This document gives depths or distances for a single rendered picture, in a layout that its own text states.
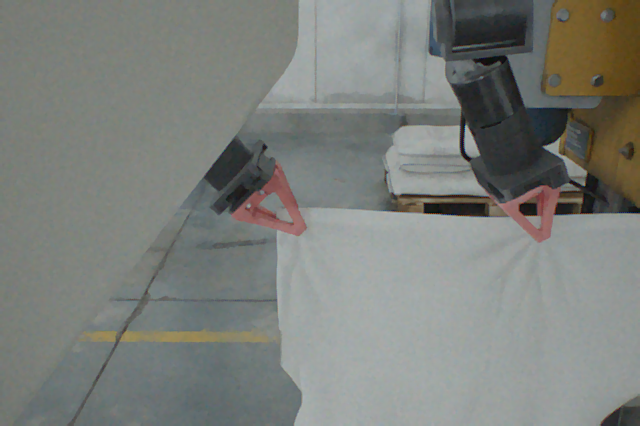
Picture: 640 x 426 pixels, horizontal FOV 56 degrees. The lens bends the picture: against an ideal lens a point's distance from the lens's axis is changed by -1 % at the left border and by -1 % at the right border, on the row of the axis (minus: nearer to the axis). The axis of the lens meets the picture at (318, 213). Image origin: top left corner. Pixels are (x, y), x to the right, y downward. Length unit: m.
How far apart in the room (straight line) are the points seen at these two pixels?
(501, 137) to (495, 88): 0.05
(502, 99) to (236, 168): 0.27
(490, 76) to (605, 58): 0.34
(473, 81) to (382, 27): 5.07
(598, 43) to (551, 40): 0.06
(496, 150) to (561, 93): 0.30
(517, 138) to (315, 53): 5.09
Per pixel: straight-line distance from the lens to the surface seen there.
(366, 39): 5.65
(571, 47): 0.89
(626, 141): 0.97
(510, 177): 0.62
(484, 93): 0.59
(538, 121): 0.93
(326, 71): 5.67
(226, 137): 0.15
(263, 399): 2.14
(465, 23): 0.58
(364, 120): 5.71
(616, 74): 0.92
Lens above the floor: 1.31
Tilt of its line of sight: 21 degrees down
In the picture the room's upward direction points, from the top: straight up
